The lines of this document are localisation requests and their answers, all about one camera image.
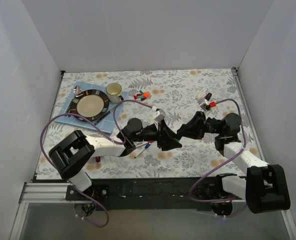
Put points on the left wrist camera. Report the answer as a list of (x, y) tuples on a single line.
[(158, 116)]

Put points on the aluminium frame rail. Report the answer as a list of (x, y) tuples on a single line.
[(49, 211)]

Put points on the black rimmed dinner plate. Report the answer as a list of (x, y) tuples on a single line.
[(91, 104)]

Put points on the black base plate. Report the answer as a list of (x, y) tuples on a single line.
[(145, 193)]

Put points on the cream enamel mug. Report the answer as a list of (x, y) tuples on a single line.
[(114, 93)]

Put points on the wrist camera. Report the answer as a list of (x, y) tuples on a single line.
[(205, 105), (158, 116)]

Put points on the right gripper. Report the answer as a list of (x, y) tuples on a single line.
[(202, 125)]

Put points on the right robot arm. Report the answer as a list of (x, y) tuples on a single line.
[(264, 187)]

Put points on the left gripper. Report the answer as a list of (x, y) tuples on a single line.
[(160, 135)]

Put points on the blue capped white pen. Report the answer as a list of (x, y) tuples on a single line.
[(142, 151)]

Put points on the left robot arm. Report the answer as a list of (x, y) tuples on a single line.
[(71, 154)]

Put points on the orange capped black highlighter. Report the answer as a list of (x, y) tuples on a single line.
[(208, 96)]

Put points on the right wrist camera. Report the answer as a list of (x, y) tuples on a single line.
[(205, 105)]

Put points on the orange highlighter cap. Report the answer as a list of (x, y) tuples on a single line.
[(146, 95)]

